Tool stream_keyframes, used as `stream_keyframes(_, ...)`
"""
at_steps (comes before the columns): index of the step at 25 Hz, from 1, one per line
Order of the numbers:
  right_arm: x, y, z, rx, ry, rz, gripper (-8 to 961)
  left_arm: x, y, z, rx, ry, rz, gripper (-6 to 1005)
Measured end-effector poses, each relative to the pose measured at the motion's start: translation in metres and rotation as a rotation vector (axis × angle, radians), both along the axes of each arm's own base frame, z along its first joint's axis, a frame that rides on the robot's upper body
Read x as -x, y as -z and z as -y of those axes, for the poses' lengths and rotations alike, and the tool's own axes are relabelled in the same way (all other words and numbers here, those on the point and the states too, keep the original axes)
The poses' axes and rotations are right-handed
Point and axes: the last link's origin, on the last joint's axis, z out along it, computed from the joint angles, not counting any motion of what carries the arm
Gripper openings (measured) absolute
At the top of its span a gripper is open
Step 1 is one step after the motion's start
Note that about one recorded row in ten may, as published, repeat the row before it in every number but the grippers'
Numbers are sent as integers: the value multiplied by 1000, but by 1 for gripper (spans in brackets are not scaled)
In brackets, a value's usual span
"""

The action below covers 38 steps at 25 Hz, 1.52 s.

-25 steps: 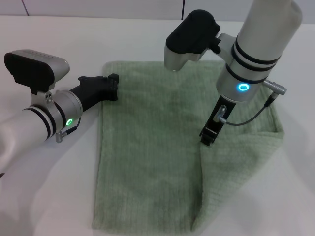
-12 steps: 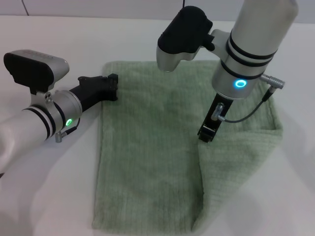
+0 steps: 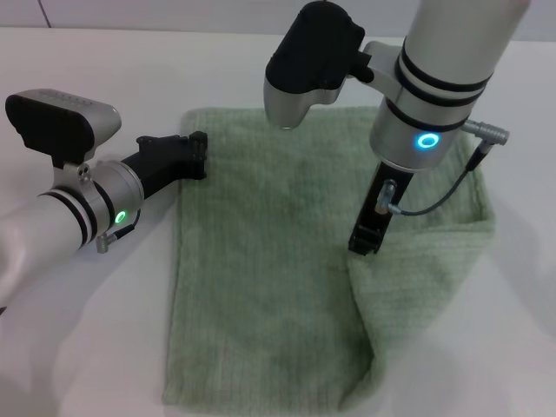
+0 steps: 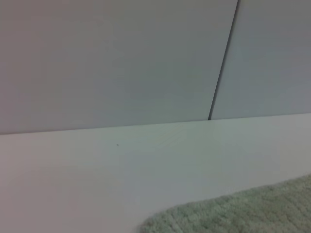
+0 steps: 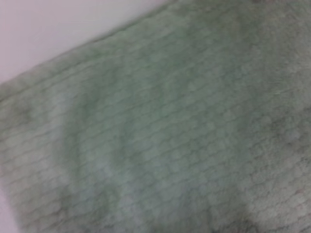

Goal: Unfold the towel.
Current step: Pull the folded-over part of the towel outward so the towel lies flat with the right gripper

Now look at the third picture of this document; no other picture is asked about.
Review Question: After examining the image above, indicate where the green ribbed towel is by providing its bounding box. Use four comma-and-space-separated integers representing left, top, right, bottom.
161, 106, 497, 407

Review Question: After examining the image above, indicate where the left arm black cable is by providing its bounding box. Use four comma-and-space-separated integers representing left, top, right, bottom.
95, 210, 142, 254

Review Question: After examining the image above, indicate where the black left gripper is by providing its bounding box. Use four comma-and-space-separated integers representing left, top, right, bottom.
121, 129, 209, 197

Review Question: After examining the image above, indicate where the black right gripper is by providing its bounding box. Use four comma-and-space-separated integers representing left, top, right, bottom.
347, 160, 414, 257

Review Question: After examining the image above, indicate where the right arm cable with plug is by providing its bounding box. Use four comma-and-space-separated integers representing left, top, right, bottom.
376, 119, 513, 217

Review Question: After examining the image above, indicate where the left wrist camera housing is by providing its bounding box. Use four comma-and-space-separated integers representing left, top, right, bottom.
3, 89, 123, 169

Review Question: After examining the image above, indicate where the right wrist camera housing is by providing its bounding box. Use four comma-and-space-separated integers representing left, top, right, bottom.
262, 0, 377, 132

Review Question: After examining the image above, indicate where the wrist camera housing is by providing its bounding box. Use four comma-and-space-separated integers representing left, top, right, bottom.
262, 0, 377, 132
3, 89, 123, 169

